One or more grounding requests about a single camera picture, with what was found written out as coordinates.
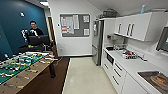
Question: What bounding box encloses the teal bottle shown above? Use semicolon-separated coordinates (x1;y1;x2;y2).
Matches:
139;3;147;15

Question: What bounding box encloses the grey bulletin board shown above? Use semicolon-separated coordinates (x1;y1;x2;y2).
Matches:
59;13;92;38

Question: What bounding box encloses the grey crumpled bundle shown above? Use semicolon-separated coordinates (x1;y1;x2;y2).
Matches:
101;8;118;19

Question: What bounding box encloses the black built-in microwave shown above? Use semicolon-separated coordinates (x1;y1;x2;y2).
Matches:
104;51;116;66

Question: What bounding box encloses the white paper note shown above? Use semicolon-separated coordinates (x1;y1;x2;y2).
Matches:
93;21;99;37

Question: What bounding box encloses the white wall cabinet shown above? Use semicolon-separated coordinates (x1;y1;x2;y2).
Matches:
114;11;168;43

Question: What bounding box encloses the stainless steel refrigerator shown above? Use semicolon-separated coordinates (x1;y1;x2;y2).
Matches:
91;18;116;67

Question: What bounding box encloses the white ceiling light panel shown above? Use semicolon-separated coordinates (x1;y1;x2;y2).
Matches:
39;0;50;7

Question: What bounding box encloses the green foosball table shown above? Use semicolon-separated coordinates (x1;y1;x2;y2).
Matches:
0;50;60;94

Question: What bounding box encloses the white two-door sink cabinet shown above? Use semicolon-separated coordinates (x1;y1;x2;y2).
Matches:
120;71;152;94

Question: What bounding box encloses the black wheeled cart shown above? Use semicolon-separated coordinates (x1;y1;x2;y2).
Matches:
19;34;54;54

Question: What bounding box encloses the white drawer stack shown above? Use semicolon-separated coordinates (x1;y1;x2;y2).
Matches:
111;59;128;94

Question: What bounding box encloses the person in black shirt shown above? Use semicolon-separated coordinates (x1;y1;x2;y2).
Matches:
25;20;45;38

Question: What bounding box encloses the brown wooden door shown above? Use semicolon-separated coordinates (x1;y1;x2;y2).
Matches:
46;16;56;52

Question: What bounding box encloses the large white pinned paper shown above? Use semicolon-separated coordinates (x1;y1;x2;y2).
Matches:
61;15;75;35

